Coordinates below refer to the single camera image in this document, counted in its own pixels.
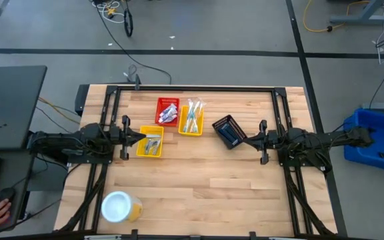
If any black coiled floor cable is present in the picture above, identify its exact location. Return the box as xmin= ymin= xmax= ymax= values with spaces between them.
xmin=123 ymin=0 xmax=135 ymax=38

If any yellow cable with black plug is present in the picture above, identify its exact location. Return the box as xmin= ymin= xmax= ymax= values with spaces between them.
xmin=303 ymin=0 xmax=370 ymax=33

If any blue disposable razor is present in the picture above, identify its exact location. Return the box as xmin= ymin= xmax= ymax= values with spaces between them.
xmin=219 ymin=125 xmax=237 ymax=147
xmin=224 ymin=122 xmax=242 ymax=143

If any long black floor cable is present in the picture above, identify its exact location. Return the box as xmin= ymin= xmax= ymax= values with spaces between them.
xmin=95 ymin=3 xmax=173 ymax=85

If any black plastic basket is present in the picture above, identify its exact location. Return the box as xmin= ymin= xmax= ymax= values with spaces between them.
xmin=211 ymin=114 xmax=248 ymax=150

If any blue toothbrush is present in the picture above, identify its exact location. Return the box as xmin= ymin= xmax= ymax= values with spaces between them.
xmin=183 ymin=99 xmax=193 ymax=133
xmin=191 ymin=99 xmax=201 ymax=133

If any black computer mouse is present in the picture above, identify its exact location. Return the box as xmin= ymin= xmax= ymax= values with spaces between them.
xmin=0 ymin=187 xmax=17 ymax=204

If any black desk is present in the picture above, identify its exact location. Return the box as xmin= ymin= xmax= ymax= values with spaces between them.
xmin=0 ymin=65 xmax=48 ymax=234

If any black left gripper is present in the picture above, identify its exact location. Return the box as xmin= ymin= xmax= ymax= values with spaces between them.
xmin=109 ymin=115 xmax=147 ymax=161

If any white-lidded yellow jar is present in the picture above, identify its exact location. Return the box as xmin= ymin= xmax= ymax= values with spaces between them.
xmin=101 ymin=190 xmax=144 ymax=224

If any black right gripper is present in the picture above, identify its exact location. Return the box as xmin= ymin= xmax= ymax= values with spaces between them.
xmin=244 ymin=120 xmax=279 ymax=165

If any white cable bundle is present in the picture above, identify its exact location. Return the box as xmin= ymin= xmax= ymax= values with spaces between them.
xmin=91 ymin=0 xmax=127 ymax=25

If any yellow plastic basket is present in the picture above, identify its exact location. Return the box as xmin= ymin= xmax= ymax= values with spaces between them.
xmin=135 ymin=125 xmax=165 ymax=158
xmin=178 ymin=105 xmax=205 ymax=137

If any blue plastic bin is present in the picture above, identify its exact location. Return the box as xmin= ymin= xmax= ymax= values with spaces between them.
xmin=343 ymin=107 xmax=384 ymax=175

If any grey desk leg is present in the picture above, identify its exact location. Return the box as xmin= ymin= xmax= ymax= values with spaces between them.
xmin=329 ymin=0 xmax=384 ymax=26

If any black camera post clamp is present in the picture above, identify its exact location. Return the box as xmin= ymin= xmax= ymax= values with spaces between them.
xmin=125 ymin=64 xmax=142 ymax=91

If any red toothbrush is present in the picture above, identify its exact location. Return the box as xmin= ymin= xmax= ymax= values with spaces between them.
xmin=195 ymin=97 xmax=207 ymax=131

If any thin yellow cable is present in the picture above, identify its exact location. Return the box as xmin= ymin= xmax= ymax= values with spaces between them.
xmin=37 ymin=96 xmax=81 ymax=126

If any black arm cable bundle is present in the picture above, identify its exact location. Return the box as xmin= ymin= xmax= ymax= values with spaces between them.
xmin=58 ymin=163 xmax=108 ymax=233
xmin=283 ymin=166 xmax=335 ymax=236

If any green toothbrush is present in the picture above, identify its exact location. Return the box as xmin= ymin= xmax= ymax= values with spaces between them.
xmin=187 ymin=99 xmax=198 ymax=133

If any red plastic basket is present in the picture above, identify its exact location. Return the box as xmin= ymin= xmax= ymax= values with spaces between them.
xmin=154 ymin=97 xmax=181 ymax=128

